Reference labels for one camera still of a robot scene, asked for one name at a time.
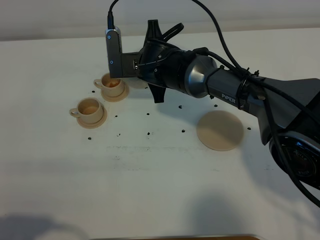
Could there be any near beige teacup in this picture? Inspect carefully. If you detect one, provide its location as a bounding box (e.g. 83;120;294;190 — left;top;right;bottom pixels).
69;97;104;124

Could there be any beige saucer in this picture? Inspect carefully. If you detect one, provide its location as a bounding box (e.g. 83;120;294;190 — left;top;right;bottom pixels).
100;81;129;102
76;107;107;129

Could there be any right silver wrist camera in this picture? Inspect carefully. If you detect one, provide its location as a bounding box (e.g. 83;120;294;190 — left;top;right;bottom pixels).
105;26;141;78

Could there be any black camera cable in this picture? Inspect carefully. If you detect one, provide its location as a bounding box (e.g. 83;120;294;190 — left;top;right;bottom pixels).
107;0;320;208

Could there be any round beige teapot coaster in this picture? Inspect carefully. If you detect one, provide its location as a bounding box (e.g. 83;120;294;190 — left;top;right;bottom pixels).
196;110;245;152

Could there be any far beige teacup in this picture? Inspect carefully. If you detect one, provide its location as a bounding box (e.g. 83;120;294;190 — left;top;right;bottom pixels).
93;73;125;98

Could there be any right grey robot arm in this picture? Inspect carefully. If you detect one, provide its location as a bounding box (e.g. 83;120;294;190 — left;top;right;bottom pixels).
138;20;320;189

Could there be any beige teapot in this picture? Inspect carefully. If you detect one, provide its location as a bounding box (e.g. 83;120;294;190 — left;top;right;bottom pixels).
124;77;148;89

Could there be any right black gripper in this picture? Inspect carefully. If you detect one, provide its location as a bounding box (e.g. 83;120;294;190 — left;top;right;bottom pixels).
137;19;190;104

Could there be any beige teacup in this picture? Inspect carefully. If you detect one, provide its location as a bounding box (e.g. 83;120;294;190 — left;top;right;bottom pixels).
93;73;125;98
69;97;104;124

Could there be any far beige saucer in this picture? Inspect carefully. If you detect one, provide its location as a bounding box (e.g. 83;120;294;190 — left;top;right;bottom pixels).
100;81;129;102

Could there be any near beige saucer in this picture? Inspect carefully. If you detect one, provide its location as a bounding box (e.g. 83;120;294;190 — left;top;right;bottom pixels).
76;107;107;129

